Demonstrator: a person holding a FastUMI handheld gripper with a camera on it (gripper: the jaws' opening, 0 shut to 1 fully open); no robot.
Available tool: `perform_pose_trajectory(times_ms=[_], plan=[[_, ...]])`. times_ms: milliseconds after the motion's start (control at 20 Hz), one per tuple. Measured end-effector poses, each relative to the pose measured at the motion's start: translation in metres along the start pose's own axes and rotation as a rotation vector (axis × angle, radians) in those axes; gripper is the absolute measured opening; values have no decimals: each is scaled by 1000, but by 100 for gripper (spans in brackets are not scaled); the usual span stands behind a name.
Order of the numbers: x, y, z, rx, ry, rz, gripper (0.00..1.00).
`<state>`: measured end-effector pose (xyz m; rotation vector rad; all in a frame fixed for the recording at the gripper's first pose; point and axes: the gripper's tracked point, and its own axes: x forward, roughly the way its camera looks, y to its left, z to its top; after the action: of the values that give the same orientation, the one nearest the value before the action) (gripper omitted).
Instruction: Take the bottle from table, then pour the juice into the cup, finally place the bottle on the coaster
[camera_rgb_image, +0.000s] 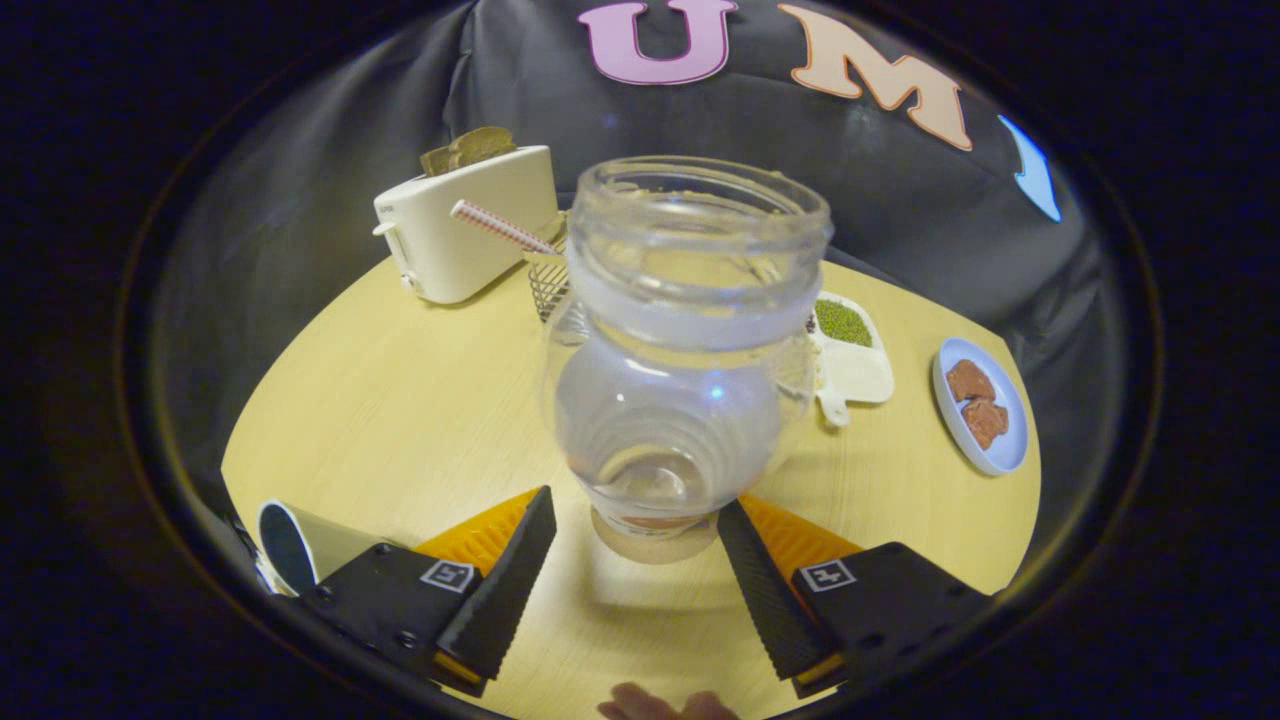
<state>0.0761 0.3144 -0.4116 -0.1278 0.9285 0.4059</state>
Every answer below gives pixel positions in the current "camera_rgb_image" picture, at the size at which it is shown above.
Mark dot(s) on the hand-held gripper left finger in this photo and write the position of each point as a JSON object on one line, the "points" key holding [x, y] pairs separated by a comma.
{"points": [[505, 580]]}

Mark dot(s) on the white toaster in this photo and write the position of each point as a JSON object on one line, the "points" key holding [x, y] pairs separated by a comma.
{"points": [[470, 235]]}

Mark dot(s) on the clear glass bottle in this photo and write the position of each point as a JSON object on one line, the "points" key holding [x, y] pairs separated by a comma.
{"points": [[690, 300]]}

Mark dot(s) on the black backdrop cloth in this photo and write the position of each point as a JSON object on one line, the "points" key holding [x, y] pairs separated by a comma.
{"points": [[300, 200]]}

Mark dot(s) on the red white striped straw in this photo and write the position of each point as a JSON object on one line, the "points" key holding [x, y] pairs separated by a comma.
{"points": [[495, 226]]}

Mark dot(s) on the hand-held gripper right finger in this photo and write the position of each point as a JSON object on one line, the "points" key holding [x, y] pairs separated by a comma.
{"points": [[765, 590]]}

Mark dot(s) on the light blue plate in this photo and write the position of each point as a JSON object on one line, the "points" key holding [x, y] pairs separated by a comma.
{"points": [[1003, 450]]}

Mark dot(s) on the green beans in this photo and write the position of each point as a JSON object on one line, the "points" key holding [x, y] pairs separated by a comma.
{"points": [[843, 322]]}

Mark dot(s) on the wooden table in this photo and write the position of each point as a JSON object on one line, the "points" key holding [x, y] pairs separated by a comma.
{"points": [[420, 420]]}

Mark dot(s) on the white cup with dark inside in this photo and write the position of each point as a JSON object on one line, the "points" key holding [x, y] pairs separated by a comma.
{"points": [[335, 545]]}

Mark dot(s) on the brown meat piece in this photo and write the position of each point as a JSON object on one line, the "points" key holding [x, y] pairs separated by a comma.
{"points": [[985, 422], [969, 381]]}

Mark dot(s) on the brown toast slices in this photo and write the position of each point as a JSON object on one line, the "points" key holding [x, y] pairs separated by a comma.
{"points": [[475, 148]]}

